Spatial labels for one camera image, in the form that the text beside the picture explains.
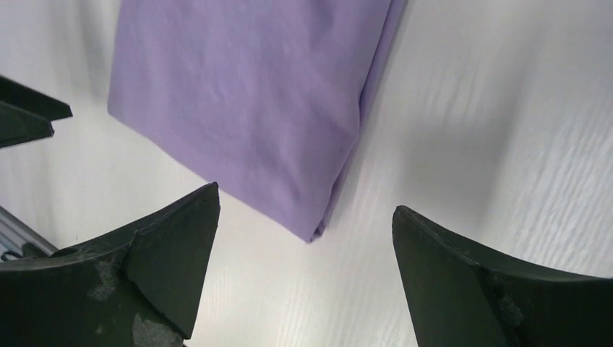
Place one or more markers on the lavender t-shirt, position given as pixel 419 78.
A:
pixel 266 98

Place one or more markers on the aluminium front rail frame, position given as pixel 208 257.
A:
pixel 20 241

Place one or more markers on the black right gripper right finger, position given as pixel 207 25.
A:
pixel 462 293

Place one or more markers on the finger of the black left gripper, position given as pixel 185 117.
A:
pixel 26 114

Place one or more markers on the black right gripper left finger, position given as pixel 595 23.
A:
pixel 138 285

